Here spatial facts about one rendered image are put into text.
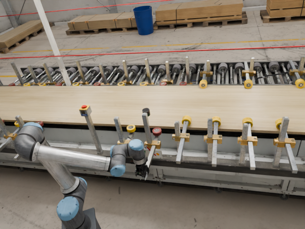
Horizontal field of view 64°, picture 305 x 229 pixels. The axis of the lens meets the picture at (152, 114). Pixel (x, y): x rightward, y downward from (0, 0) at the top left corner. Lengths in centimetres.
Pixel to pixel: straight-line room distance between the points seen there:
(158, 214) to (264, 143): 125
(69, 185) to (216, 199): 152
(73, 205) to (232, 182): 157
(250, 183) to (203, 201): 50
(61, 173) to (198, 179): 145
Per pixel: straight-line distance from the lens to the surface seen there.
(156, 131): 214
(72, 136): 274
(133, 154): 165
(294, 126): 228
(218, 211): 270
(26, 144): 157
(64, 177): 188
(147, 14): 741
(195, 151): 234
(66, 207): 188
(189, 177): 273
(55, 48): 319
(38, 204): 326
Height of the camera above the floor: 227
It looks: 35 degrees down
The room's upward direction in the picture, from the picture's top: 10 degrees counter-clockwise
